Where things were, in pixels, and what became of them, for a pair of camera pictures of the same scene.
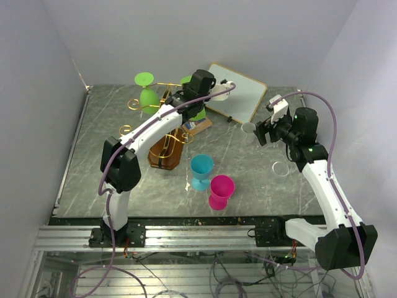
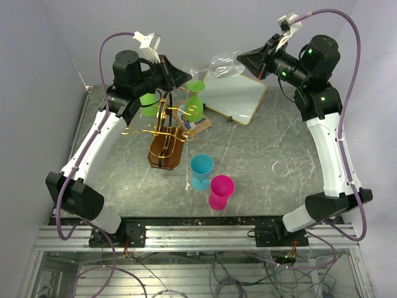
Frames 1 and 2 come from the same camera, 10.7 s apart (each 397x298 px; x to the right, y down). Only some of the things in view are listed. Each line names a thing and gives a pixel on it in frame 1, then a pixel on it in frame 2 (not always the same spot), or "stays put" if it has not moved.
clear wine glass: x=280 y=168 stays put
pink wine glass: x=221 y=187 stays put
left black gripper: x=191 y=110 → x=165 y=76
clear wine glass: x=249 y=128 → x=223 y=65
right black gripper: x=263 y=127 → x=255 y=59
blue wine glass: x=201 y=166 stays put
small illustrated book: x=195 y=126 stays put
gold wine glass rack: x=167 y=153 stays put
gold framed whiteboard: x=243 y=101 stays put
